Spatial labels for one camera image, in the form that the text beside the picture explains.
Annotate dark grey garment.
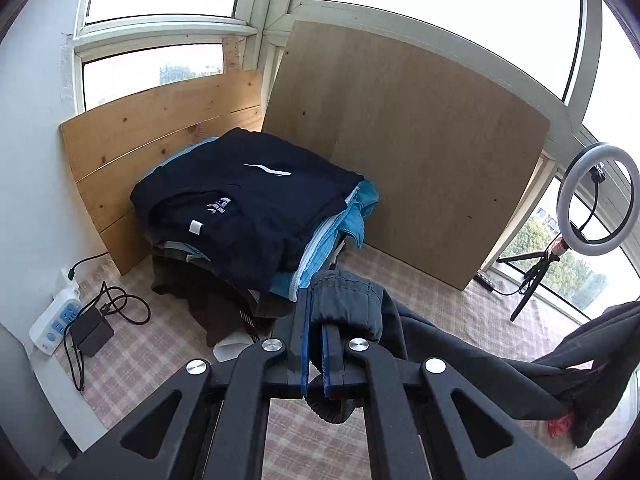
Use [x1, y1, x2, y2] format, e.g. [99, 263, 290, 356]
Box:
[308, 270, 639, 448]

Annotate cream white folded garment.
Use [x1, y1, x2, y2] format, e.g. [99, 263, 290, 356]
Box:
[213, 330, 255, 362]

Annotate grey folded garment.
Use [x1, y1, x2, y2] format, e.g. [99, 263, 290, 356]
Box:
[152, 245, 295, 347]

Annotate pink plaid bed sheet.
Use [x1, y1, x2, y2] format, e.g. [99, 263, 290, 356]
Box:
[72, 246, 637, 479]

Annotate pink red garment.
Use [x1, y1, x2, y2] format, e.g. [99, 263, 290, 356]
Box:
[547, 412, 574, 439]

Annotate black power adapter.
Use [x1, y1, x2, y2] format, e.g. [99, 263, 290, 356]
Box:
[70, 307, 114, 358]

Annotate white power strip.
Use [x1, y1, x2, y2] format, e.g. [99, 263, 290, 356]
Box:
[28, 268, 81, 356]

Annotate black tripod stand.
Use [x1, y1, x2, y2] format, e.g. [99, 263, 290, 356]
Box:
[497, 235, 568, 322]

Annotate light blue folded garment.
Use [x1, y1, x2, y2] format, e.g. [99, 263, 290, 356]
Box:
[142, 136, 380, 301]

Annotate navy blue folded garment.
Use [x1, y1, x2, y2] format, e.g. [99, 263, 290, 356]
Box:
[130, 128, 363, 292]

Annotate brown wooden board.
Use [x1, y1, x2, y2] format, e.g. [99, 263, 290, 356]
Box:
[264, 21, 550, 289]

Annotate light pine wood panel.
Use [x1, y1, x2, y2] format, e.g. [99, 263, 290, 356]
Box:
[60, 70, 262, 274]

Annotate black phone holder clamp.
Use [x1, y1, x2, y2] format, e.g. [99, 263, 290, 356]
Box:
[589, 166, 605, 186]

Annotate black cable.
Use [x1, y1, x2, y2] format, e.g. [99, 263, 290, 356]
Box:
[62, 250, 152, 394]

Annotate black inline cable switch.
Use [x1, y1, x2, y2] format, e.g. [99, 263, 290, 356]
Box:
[474, 272, 495, 292]

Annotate white ring light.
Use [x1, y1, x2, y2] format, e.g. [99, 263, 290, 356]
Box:
[556, 142, 639, 257]

